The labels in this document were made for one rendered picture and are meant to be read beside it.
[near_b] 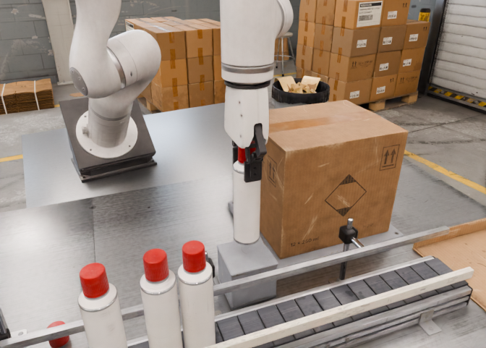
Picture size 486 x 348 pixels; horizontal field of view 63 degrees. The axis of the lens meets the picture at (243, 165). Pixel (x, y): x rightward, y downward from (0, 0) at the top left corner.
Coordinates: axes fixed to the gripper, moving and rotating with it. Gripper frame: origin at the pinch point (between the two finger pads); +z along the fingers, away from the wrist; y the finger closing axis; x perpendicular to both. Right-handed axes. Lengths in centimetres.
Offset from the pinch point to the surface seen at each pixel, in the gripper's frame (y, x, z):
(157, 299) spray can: 17.5, -19.8, 9.2
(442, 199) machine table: -13, 66, 29
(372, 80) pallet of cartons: -275, 242, 76
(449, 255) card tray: 8, 48, 29
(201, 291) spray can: 17.6, -13.6, 9.8
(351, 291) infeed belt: 13.0, 17.1, 24.3
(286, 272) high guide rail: 12.0, 3.0, 16.0
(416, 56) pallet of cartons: -284, 302, 57
